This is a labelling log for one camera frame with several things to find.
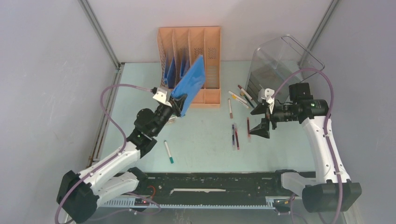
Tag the clear plastic drawer cabinet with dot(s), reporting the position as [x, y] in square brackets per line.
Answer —
[275, 60]

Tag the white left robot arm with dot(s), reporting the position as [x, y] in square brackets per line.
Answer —
[80, 194]

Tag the blue folder bottom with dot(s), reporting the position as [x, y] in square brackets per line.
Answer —
[190, 84]

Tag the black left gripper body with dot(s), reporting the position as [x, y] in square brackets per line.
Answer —
[163, 114]

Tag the orange red gel pen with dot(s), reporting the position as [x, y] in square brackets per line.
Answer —
[248, 130]

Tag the brown cap white marker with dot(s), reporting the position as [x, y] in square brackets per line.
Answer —
[230, 109]

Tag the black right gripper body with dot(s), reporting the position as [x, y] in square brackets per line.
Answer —
[282, 113]

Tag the orange plastic file organizer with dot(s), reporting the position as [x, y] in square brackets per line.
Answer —
[204, 41]

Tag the dark red gel pen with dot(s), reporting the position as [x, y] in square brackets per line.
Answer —
[236, 137]

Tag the green cap white marker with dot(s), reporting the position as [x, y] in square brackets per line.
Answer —
[168, 152]

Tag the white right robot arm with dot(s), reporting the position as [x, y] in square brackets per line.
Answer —
[332, 188]

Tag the purple gel pen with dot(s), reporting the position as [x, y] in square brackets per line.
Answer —
[233, 137]

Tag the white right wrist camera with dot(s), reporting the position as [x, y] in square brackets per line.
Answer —
[267, 96]

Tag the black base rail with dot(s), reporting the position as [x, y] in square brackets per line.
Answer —
[229, 190]

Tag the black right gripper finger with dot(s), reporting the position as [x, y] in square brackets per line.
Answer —
[262, 129]
[261, 108]

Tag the yellow cap white marker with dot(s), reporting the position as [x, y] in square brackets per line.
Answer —
[240, 101]

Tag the dark red cap marker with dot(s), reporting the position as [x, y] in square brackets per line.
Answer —
[245, 92]

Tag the blue folder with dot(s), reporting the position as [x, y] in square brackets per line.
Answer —
[185, 63]
[190, 84]
[169, 74]

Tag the blue folder top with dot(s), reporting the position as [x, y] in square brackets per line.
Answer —
[169, 74]

